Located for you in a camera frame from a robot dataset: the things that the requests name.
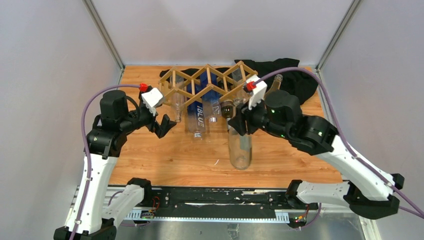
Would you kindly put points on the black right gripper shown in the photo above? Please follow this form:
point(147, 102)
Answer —
point(243, 113)

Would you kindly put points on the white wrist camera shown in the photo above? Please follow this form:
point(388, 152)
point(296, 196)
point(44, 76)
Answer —
point(152, 99)
point(256, 89)

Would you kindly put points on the dark brown wine bottle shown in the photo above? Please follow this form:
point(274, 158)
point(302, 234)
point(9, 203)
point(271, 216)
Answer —
point(227, 111)

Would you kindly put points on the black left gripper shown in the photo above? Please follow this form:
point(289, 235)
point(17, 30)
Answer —
point(160, 129)

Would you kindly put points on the clear bottle with silver label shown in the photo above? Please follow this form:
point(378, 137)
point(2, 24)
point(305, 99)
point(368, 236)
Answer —
point(240, 149)

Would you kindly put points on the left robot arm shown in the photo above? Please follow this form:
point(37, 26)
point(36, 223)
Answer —
point(120, 115)

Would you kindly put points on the small clear glass bottle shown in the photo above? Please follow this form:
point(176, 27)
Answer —
point(240, 96)

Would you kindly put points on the black cloth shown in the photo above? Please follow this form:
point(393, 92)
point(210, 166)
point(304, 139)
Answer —
point(295, 82)

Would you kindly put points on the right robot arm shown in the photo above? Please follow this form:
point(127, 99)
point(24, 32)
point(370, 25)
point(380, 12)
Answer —
point(367, 190)

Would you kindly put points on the clear bottle with black label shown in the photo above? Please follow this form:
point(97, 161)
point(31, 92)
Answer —
point(278, 78)

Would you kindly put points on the blue labelled clear bottle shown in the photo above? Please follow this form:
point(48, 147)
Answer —
point(196, 120)

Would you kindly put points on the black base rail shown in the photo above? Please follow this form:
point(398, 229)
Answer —
point(222, 205)

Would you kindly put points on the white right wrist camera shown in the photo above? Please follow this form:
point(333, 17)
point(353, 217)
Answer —
point(256, 89)

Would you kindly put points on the clear glass bottle left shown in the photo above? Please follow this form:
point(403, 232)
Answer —
point(177, 99)

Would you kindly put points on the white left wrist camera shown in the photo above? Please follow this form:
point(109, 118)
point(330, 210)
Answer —
point(152, 99)

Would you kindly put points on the wooden lattice wine rack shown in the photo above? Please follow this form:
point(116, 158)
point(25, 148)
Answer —
point(193, 87)

